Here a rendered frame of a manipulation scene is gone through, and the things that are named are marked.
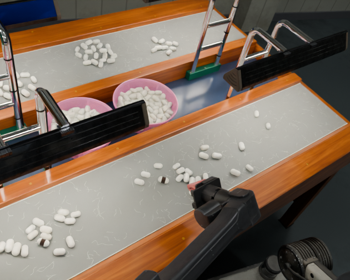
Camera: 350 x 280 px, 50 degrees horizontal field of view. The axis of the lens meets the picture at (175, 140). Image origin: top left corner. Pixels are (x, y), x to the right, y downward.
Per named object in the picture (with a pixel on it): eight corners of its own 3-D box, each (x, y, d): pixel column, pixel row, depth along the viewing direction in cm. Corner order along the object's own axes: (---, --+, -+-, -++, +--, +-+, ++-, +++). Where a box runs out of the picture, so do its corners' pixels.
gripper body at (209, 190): (189, 189, 108) (205, 196, 102) (215, 175, 113) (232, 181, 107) (193, 209, 110) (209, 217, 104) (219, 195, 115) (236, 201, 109)
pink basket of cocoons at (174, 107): (186, 127, 161) (191, 111, 154) (133, 149, 148) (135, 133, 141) (151, 88, 173) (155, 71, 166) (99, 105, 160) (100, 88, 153)
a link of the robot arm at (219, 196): (245, 208, 103) (241, 190, 101) (228, 221, 100) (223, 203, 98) (228, 201, 109) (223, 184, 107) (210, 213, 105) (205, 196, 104)
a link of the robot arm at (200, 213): (260, 219, 98) (251, 190, 96) (229, 243, 92) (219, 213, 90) (230, 210, 108) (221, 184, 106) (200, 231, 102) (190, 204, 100)
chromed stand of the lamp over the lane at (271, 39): (274, 123, 173) (320, 41, 140) (243, 138, 163) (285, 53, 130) (246, 96, 182) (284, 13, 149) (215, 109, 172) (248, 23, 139)
